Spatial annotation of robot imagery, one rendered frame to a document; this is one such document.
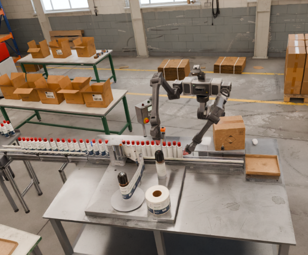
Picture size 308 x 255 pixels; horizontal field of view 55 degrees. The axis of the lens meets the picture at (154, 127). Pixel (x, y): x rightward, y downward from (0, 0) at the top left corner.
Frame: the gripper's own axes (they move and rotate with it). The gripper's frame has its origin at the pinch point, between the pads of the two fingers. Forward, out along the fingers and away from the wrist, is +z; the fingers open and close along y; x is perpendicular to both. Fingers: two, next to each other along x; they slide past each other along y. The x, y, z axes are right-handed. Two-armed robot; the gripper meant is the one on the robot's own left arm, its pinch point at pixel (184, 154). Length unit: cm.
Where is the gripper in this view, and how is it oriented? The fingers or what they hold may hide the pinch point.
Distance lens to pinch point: 304.4
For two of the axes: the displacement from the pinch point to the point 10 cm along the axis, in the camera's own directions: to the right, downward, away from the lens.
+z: -5.1, 6.4, 5.8
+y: -2.2, 5.6, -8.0
